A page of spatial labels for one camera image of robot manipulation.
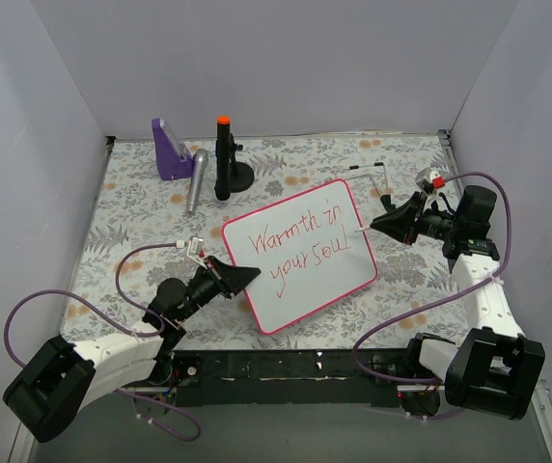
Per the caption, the black round stand base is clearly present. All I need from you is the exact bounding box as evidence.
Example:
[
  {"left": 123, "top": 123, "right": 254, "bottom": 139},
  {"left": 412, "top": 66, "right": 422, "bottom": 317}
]
[{"left": 229, "top": 137, "right": 255, "bottom": 193}]

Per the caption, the silver microphone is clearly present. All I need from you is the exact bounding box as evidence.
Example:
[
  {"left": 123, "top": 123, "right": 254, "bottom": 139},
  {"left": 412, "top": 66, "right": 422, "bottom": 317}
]
[{"left": 186, "top": 149, "right": 209, "bottom": 215}]

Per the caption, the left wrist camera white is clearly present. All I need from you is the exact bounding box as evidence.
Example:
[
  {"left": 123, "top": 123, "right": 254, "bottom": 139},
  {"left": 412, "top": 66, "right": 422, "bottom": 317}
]
[{"left": 175, "top": 236, "right": 205, "bottom": 265}]

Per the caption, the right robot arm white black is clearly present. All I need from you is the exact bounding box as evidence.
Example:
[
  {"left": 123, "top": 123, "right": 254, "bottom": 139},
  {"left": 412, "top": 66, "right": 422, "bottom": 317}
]
[{"left": 370, "top": 185, "right": 545, "bottom": 420}]

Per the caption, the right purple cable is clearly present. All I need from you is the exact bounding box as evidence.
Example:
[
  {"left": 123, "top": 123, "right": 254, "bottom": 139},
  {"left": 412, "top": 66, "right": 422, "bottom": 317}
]
[{"left": 352, "top": 171, "right": 513, "bottom": 422}]

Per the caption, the floral table mat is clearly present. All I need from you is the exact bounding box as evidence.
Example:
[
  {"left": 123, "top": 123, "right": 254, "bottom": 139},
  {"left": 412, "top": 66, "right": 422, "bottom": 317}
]
[{"left": 61, "top": 134, "right": 468, "bottom": 350}]

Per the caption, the metal wire easel stand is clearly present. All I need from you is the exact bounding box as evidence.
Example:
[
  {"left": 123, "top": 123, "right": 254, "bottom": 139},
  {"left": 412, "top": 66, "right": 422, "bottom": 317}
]
[{"left": 344, "top": 161, "right": 396, "bottom": 212}]

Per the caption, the pink framed whiteboard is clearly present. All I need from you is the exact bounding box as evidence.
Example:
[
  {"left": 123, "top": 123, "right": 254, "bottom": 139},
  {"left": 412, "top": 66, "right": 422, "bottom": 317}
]
[{"left": 222, "top": 178, "right": 379, "bottom": 335}]

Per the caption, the black flashlight orange tip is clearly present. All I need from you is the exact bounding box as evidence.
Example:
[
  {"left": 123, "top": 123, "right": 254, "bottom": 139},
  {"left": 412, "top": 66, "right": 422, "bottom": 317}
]
[{"left": 214, "top": 116, "right": 231, "bottom": 201}]

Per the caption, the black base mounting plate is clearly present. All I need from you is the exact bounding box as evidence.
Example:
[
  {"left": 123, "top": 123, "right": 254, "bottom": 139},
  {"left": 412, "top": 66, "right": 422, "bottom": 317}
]
[{"left": 117, "top": 349, "right": 463, "bottom": 409}]

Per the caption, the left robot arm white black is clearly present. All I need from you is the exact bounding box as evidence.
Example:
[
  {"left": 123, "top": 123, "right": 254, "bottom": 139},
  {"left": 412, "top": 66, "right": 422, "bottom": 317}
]
[{"left": 2, "top": 256, "right": 261, "bottom": 443}]

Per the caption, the purple wedge stand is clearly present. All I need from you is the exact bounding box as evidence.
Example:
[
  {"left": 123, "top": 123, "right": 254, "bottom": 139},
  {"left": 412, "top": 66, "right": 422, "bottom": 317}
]
[{"left": 152, "top": 118, "right": 194, "bottom": 181}]

